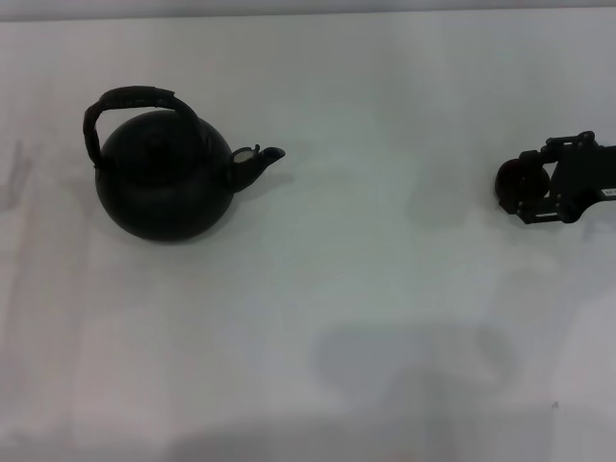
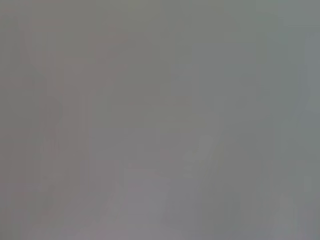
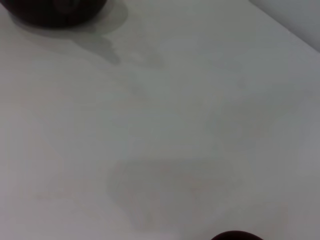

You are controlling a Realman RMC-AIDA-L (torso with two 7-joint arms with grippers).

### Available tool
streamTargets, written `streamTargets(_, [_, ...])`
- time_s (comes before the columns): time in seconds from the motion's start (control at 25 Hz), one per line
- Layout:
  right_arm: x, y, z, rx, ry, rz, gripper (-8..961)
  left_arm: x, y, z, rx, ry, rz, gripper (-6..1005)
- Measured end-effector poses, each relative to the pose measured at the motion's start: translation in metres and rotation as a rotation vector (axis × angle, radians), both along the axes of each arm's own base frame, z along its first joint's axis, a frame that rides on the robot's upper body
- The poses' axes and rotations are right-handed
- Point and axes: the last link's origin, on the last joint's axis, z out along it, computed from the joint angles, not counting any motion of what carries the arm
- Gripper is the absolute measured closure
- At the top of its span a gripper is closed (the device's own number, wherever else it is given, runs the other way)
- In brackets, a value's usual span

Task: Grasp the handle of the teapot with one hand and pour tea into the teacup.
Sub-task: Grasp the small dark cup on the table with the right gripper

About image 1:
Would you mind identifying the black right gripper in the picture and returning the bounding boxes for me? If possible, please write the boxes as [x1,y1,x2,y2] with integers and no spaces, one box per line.
[498,130,616,227]

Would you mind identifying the small black teacup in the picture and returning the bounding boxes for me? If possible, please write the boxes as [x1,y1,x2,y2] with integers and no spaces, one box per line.
[494,158,551,204]

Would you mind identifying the black round teapot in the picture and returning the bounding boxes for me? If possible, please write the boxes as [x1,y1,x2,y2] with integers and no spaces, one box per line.
[82,85,287,244]

